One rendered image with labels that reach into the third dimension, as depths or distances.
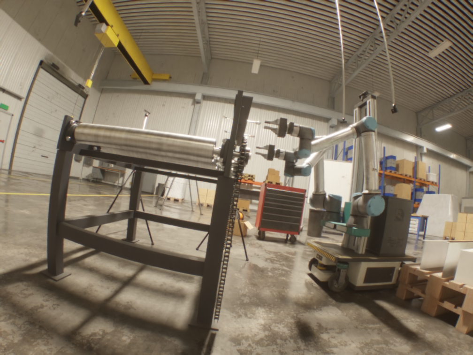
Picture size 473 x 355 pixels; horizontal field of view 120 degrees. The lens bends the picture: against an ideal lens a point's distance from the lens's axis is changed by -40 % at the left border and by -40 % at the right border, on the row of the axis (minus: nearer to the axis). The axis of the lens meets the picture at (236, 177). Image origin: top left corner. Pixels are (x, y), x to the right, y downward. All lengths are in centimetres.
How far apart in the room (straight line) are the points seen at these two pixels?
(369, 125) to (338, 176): 442
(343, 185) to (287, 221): 268
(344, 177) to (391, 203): 412
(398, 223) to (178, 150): 186
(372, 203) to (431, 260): 81
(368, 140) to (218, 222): 123
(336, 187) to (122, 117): 1179
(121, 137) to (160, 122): 1172
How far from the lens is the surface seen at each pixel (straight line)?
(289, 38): 1175
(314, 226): 514
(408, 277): 206
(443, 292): 189
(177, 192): 974
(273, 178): 1078
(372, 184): 171
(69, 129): 138
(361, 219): 184
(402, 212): 218
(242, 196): 666
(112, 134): 119
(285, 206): 377
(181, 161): 136
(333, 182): 608
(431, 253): 208
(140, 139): 111
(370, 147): 175
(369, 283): 200
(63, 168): 137
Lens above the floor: 67
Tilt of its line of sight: 5 degrees up
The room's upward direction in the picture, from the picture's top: 9 degrees clockwise
